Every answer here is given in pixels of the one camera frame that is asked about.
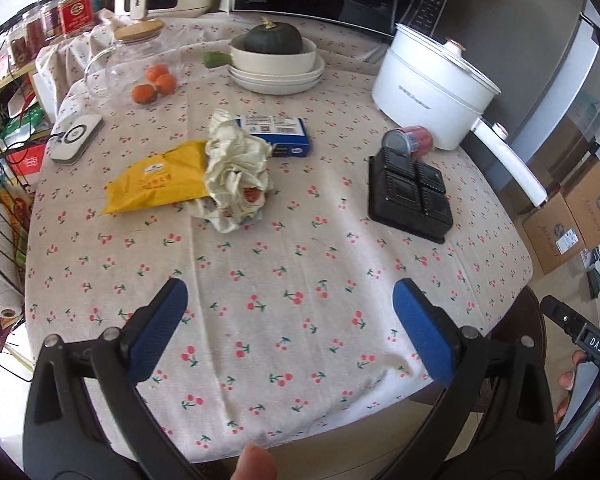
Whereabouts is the red box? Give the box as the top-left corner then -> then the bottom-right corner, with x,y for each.
7,142 -> 48,193

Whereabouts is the person's left hand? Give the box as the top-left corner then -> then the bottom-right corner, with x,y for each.
235,442 -> 281,480

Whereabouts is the person's right hand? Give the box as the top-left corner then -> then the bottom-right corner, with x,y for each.
554,350 -> 588,426

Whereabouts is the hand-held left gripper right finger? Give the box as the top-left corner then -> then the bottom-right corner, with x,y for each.
392,277 -> 558,480

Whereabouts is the cream plate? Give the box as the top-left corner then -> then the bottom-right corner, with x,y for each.
228,55 -> 326,86
230,67 -> 325,95

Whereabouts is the cream bowl with green handle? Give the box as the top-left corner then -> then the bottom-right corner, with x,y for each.
203,35 -> 318,73

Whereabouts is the grey refrigerator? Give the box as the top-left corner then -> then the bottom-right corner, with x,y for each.
445,0 -> 600,181

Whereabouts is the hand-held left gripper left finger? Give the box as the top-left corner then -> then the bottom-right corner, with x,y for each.
22,277 -> 201,480

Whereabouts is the cherry print tablecloth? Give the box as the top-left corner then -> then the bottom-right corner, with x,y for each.
24,10 -> 533,463

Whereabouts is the white flat device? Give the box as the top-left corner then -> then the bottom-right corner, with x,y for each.
49,114 -> 103,163

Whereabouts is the dark green pumpkin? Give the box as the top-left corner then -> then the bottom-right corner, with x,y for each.
243,16 -> 303,55

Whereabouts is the red label glass jar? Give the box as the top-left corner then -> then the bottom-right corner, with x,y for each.
39,0 -> 63,41
5,25 -> 28,68
59,0 -> 97,36
22,7 -> 46,53

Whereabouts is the paper towel roll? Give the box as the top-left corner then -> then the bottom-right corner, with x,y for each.
0,210 -> 26,318

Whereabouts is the white paper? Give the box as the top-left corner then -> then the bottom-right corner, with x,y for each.
187,108 -> 273,234

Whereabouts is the black wire rack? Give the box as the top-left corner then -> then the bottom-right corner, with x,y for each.
0,105 -> 46,381

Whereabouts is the glass jar with wooden lid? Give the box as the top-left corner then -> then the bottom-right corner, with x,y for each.
84,20 -> 181,103

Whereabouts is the white electric pot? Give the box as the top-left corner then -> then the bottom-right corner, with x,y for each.
371,22 -> 551,208

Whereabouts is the black plastic tray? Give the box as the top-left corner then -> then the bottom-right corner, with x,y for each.
368,147 -> 454,245

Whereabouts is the glass pot lid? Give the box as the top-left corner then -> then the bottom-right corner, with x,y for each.
397,23 -> 502,97

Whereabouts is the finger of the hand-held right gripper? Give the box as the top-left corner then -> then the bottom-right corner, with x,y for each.
540,295 -> 588,344

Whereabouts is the red soda can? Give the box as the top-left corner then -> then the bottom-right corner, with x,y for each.
382,126 -> 434,156

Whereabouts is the yellow packet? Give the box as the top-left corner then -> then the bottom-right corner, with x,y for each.
102,140 -> 213,216

